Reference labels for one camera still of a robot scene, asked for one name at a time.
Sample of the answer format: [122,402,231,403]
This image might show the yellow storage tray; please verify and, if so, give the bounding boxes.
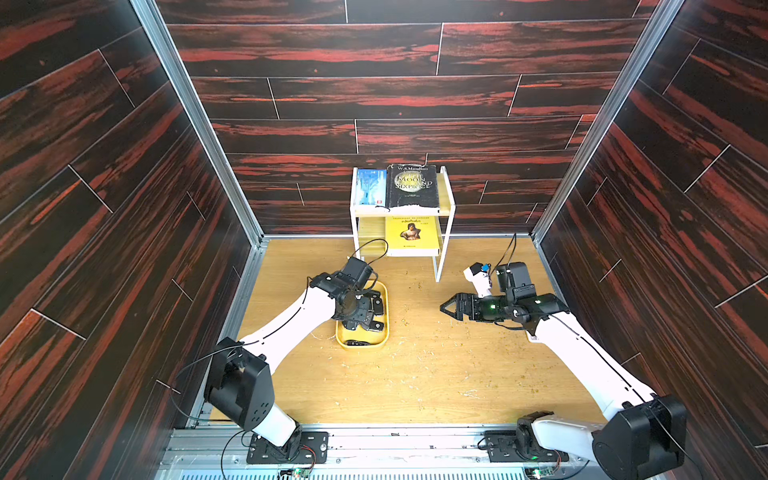
[336,281,390,351]

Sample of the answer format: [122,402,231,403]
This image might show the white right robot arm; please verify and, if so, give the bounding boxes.
[440,262,687,479]

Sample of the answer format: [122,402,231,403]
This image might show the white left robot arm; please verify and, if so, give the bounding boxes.
[204,257,385,462]

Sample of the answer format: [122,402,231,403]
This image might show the yellow book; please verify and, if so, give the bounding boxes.
[385,216,440,257]

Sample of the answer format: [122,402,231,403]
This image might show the white metal shelf rack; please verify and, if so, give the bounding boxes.
[349,164,456,281]

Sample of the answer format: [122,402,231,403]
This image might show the black hardcover book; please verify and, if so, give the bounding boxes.
[386,164,439,209]

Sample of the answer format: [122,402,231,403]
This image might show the blue book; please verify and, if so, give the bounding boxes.
[355,169,387,207]

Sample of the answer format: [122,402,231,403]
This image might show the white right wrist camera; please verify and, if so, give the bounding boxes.
[463,262,492,298]

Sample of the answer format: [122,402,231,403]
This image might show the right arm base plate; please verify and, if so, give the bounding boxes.
[477,430,569,463]

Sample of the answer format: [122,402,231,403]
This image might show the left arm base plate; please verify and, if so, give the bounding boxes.
[246,431,329,465]

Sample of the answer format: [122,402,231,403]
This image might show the aluminium rail frame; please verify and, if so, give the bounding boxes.
[155,424,606,479]

